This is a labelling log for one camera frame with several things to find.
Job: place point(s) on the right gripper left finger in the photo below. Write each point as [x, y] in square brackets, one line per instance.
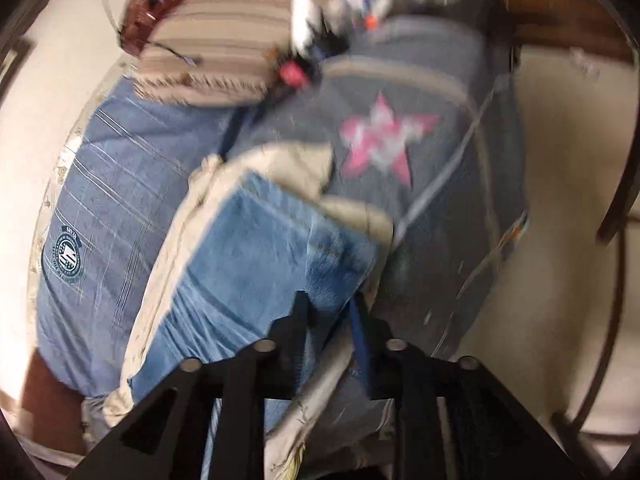
[206, 420]

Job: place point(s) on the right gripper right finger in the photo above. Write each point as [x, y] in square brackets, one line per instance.
[453, 420]

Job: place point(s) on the blue denim jeans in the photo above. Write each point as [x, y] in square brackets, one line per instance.
[265, 245]

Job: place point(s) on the blue plaid pillow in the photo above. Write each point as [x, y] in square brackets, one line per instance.
[127, 179]

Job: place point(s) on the cream leaf-print quilt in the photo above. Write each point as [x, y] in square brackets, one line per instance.
[303, 169]

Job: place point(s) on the grey star-print bedsheet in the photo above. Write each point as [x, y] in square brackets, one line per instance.
[423, 120]

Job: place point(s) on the red cosmetic jar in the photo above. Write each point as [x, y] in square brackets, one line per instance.
[295, 73]

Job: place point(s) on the striped beige pillow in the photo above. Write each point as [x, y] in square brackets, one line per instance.
[214, 52]

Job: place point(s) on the white tube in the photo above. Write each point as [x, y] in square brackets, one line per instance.
[305, 20]

